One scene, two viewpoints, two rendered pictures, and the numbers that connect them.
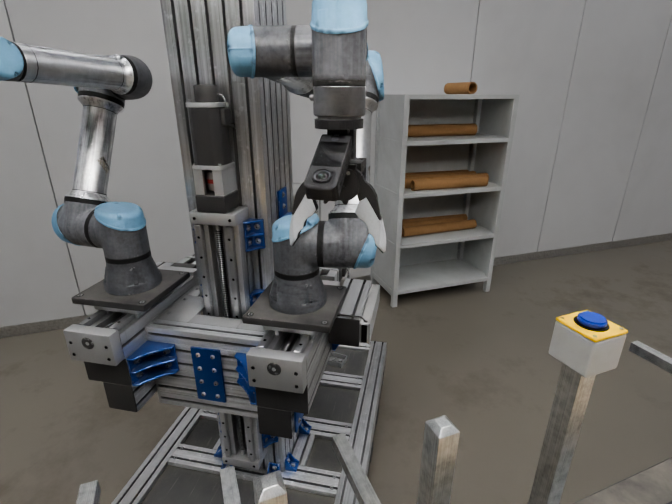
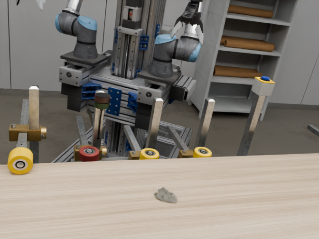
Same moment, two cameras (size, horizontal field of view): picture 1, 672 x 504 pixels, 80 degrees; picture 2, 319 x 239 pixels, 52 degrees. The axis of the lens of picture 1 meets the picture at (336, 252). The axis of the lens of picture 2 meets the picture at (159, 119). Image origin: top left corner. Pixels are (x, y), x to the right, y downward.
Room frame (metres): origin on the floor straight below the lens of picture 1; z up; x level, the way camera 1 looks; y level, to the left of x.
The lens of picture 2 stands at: (-0.97, 0.07, 1.62)
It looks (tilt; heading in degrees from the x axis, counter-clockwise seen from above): 25 degrees down; 0
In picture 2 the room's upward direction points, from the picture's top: 10 degrees clockwise
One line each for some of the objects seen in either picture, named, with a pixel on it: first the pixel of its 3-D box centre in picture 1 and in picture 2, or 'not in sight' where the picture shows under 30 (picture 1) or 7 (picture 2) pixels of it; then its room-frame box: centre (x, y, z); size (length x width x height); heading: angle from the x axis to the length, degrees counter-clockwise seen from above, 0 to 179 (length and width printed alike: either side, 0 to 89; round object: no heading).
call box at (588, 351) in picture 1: (585, 344); (262, 87); (0.54, -0.39, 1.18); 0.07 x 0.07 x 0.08; 21
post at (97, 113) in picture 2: not in sight; (96, 142); (0.26, 0.31, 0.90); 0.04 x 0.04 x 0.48; 21
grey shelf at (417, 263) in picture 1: (436, 199); (239, 55); (3.12, -0.80, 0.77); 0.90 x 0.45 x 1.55; 108
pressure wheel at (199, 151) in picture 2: not in sight; (200, 160); (0.33, -0.16, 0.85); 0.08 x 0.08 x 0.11
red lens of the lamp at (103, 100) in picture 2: not in sight; (102, 97); (0.22, 0.30, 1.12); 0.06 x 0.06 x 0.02
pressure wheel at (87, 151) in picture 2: not in sight; (88, 161); (0.17, 0.32, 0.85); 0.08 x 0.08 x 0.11
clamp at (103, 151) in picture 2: not in sight; (90, 152); (0.25, 0.33, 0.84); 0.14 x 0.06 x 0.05; 111
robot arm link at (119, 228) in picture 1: (121, 228); (86, 28); (1.06, 0.59, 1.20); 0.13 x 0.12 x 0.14; 71
